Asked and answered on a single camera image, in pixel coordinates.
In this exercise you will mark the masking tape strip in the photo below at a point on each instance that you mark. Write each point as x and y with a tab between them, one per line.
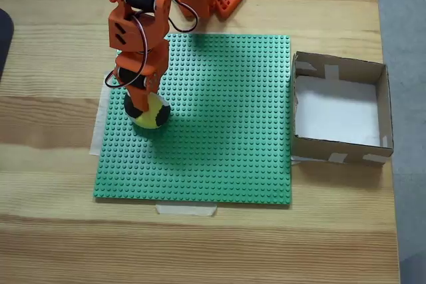
295	161
98	124
186	210

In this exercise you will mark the white paper sheet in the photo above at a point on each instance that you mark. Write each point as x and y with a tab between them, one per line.
336	111

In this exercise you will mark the yellow black white ball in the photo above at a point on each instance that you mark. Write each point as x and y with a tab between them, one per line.
154	116

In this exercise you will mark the brown cardboard box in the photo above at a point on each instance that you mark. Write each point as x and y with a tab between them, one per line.
333	154

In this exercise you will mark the green studded baseplate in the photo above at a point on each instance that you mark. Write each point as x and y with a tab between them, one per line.
216	131

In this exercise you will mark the black curved object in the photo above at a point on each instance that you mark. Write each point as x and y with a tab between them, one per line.
5	38

